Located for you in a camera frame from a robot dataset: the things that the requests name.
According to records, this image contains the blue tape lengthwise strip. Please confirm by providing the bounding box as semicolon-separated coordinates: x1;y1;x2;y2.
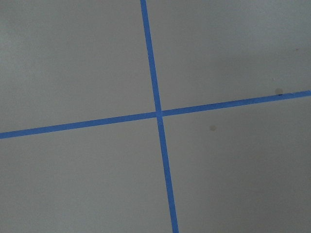
140;0;179;233

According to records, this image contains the blue tape crosswise strip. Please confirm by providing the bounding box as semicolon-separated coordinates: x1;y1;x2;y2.
0;90;311;139

